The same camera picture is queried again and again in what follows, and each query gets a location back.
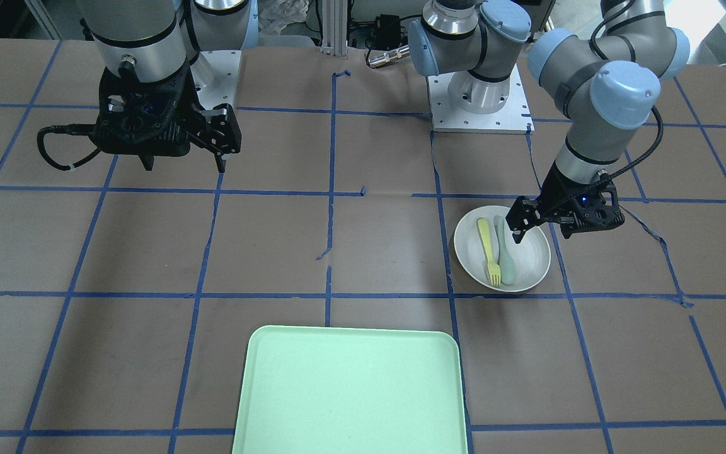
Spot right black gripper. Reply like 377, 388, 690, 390
93, 64, 242, 173

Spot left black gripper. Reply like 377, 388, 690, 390
506, 164, 625, 245

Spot white round plate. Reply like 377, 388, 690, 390
453, 205, 552, 293

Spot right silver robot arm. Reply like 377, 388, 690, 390
78, 1, 258, 173

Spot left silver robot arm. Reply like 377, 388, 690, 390
407, 1, 691, 243

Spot yellow plastic fork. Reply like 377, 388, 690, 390
476, 218, 502, 288

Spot pale green plastic spoon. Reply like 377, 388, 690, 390
493, 216, 517, 286

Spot gold cylindrical tool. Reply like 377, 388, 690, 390
366, 45, 411, 69

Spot light green serving tray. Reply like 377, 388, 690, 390
231, 325, 468, 453

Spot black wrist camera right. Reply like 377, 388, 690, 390
91, 94, 166, 156

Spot aluminium frame post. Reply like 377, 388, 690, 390
320, 0, 350, 59

